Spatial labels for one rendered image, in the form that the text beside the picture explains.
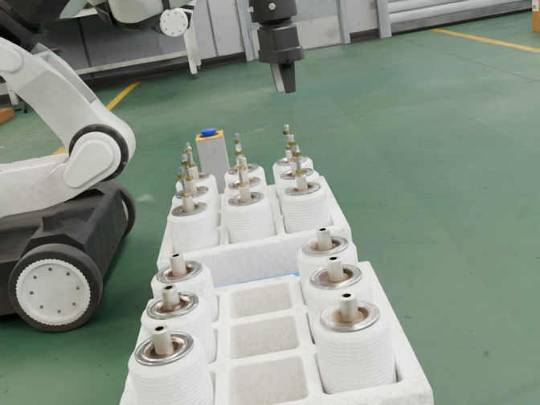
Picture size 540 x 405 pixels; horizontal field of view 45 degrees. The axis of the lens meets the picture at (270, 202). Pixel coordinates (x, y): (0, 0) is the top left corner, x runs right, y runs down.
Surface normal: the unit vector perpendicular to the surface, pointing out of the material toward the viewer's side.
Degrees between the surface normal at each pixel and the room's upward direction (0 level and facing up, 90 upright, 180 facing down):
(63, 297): 90
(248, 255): 90
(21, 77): 90
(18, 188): 90
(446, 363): 0
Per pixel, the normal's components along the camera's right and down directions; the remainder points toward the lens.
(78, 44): 0.04, 0.31
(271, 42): -0.90, 0.28
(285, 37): 0.41, 0.22
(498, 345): -0.17, -0.94
